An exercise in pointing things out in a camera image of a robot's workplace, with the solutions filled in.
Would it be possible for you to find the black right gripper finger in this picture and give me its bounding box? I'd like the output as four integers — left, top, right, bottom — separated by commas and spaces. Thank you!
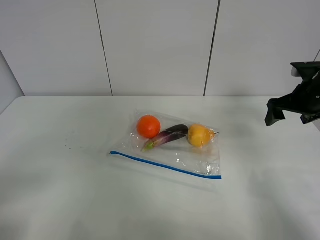
264, 98, 286, 126

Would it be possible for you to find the purple eggplant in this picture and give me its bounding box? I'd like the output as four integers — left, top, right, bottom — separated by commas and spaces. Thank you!
142, 124, 189, 152

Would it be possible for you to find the orange fruit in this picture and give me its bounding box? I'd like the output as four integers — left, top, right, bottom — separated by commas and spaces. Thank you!
136, 115, 161, 139

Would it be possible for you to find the yellow pear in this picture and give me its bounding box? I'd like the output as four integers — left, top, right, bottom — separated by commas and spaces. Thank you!
187, 123, 219, 148

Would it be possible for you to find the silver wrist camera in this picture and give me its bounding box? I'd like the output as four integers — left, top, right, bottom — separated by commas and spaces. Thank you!
291, 67, 300, 77

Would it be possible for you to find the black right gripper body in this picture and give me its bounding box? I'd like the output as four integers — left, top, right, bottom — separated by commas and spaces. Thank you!
281, 61, 320, 125

